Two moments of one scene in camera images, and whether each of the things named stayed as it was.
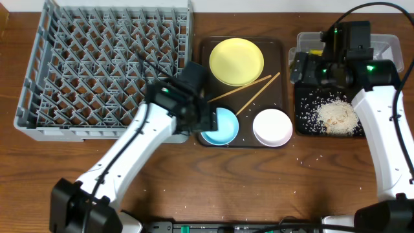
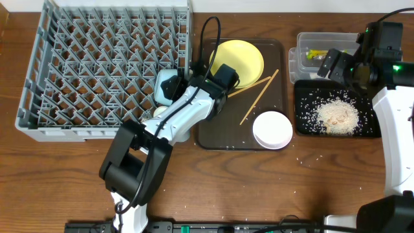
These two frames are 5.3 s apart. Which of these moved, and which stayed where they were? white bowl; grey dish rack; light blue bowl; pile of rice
Moved: light blue bowl
Stayed: pile of rice; grey dish rack; white bowl
